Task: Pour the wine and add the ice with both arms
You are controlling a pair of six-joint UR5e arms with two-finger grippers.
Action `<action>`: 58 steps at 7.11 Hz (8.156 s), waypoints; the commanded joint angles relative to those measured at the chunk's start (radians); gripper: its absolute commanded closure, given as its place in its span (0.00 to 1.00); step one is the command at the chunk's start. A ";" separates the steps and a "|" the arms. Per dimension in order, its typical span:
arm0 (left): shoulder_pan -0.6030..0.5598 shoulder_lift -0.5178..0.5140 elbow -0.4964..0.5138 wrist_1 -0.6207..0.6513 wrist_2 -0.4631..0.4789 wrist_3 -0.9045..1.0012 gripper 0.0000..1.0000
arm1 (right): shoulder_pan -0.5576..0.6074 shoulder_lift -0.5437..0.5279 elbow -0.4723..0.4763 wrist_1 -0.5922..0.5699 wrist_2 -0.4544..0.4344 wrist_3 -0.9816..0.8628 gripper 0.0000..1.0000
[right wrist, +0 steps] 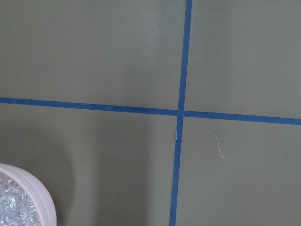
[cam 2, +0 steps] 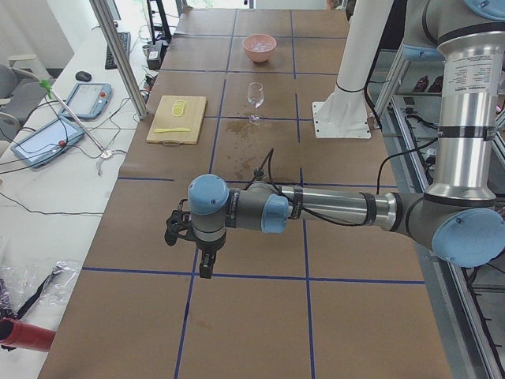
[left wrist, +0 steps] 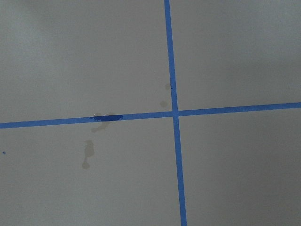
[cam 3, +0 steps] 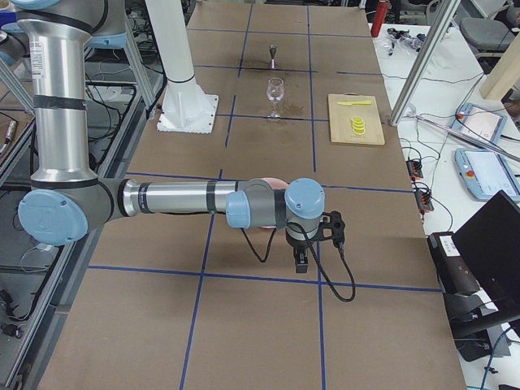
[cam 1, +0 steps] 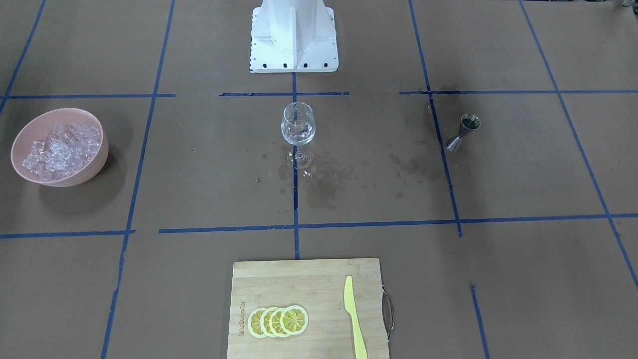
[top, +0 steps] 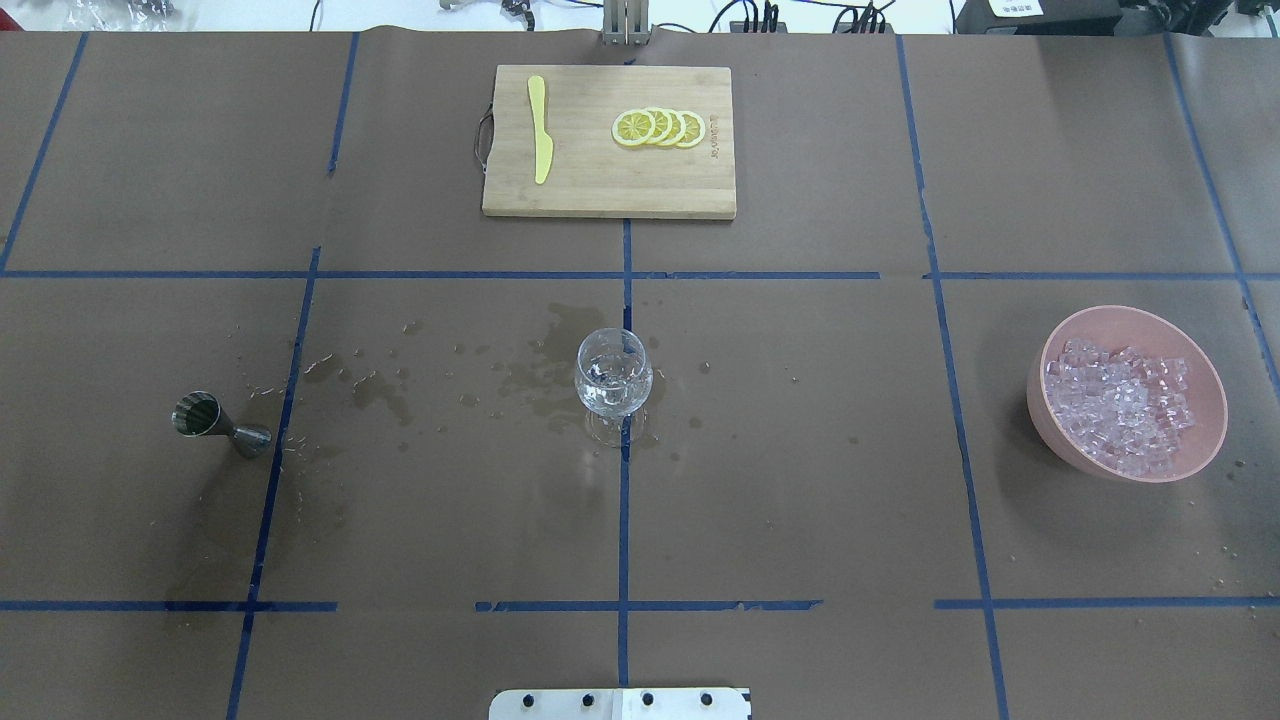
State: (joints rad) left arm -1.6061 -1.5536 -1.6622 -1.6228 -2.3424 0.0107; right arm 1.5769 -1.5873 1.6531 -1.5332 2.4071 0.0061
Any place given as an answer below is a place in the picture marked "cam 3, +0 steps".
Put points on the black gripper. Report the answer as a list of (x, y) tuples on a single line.
[(297, 247)]

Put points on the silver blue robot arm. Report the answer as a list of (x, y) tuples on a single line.
[(68, 199)]

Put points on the clear wine glass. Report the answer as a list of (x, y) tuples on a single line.
[(275, 93)]

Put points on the pink bowl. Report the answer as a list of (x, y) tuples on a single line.
[(276, 185)]

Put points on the bamboo cutting board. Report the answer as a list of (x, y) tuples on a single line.
[(341, 129)]

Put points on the black box device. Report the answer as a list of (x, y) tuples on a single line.
[(453, 273)]

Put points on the yellow plastic knife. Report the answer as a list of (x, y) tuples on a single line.
[(355, 103)]

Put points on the lower blue teach pendant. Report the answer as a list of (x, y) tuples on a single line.
[(485, 173)]

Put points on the blue teach pendant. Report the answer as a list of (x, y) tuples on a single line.
[(479, 123), (485, 173)]

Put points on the upper blue teach pendant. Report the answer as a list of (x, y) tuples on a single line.
[(479, 123)]

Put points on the red cylinder bottle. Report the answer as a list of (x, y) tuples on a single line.
[(379, 18)]

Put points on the grey office chair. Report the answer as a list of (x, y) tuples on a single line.
[(490, 37)]

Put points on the blue storage bin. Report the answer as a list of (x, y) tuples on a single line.
[(7, 12)]

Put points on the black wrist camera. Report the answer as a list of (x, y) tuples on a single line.
[(332, 228)]

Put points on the white pedestal column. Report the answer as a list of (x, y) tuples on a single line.
[(185, 106)]

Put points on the aluminium frame post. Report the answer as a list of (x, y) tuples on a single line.
[(434, 37)]

